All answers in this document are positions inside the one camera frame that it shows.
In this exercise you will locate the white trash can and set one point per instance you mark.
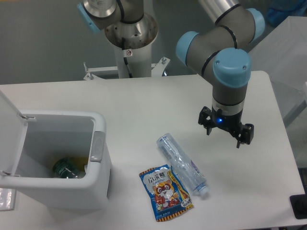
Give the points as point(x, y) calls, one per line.
point(55, 135)

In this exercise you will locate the blue bag in background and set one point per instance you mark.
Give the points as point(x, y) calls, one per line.
point(279, 10)

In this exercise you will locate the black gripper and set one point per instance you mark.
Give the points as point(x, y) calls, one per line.
point(227, 118)

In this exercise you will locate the black device at edge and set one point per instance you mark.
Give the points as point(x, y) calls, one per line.
point(299, 205)

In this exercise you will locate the clear crushed plastic bottle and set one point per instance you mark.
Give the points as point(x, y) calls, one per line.
point(182, 165)

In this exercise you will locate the blue snack packet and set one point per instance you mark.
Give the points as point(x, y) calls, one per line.
point(169, 197)

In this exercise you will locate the translucent plastic box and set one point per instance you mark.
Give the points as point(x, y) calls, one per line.
point(283, 55)

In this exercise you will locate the white trash can lid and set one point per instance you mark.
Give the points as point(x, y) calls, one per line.
point(13, 129)

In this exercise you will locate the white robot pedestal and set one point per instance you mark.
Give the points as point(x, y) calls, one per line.
point(132, 44)

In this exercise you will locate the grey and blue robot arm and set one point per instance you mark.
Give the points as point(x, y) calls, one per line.
point(217, 56)

